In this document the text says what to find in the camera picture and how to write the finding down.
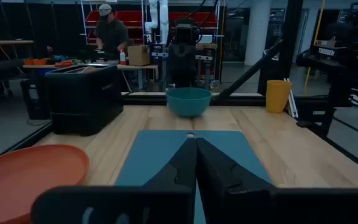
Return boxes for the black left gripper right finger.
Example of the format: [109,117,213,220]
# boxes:
[196,138,276,224]

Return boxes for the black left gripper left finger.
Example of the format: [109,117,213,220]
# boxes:
[143,138,198,191]

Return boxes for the teal bowl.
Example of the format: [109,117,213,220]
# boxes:
[165,87,213,119]

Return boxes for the yellow cup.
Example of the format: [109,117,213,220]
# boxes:
[265,80,293,114]

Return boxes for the orange plate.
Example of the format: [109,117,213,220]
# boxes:
[0,144,90,224]

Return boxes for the red storage bin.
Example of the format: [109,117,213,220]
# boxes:
[85,11,144,27]
[168,12,219,28]

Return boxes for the blue placemat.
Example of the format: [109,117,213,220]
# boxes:
[115,129,273,224]

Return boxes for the cardboard box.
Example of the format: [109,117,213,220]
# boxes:
[127,45,151,67]

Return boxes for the white round pillar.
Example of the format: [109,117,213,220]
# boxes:
[244,0,273,66]

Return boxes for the person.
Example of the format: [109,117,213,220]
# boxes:
[93,3,129,62]

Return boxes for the white metal shelf rack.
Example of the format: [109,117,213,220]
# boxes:
[79,0,223,63]

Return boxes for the white flat strips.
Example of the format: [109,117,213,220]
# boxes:
[283,77,300,119]

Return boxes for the black toaster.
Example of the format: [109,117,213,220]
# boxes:
[44,64,124,137]

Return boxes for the orange tray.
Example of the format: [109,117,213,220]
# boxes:
[23,58,74,68]

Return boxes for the neighbouring black Trossen robot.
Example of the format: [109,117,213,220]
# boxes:
[295,9,358,108]

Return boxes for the black frame post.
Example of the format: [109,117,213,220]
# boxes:
[219,0,305,99]

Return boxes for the yellow hanging cable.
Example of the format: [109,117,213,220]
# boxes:
[303,0,326,96]

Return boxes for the wooden wall shelf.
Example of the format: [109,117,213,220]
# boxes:
[0,39,34,46]

